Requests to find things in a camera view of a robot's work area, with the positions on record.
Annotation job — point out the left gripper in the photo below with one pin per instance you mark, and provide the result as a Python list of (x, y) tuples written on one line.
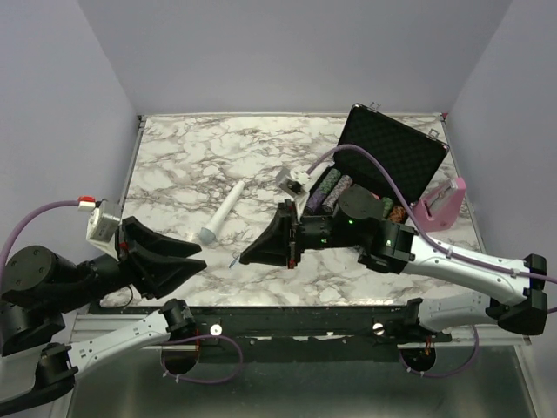
[(154, 270)]

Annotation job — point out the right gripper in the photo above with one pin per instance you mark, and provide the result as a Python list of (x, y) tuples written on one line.
[(281, 243)]

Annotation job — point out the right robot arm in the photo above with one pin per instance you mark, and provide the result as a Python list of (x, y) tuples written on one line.
[(504, 292)]

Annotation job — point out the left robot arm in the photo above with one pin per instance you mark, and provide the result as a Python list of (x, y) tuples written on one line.
[(40, 286)]

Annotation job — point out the white cylindrical tube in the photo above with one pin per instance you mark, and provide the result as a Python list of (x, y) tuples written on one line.
[(209, 232)]

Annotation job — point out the black poker chip case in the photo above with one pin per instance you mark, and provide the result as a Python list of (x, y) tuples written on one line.
[(409, 156)]

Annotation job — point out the pink card holder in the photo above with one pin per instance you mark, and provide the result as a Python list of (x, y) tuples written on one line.
[(439, 209)]

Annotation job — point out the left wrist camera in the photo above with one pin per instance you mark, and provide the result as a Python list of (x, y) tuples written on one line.
[(102, 227)]

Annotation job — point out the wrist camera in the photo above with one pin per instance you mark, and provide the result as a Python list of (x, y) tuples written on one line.
[(296, 184), (102, 227)]

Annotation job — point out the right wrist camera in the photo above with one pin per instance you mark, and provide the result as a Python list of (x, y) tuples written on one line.
[(296, 184)]

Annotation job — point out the aluminium frame rail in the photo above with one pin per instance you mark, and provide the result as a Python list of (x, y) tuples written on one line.
[(92, 326)]

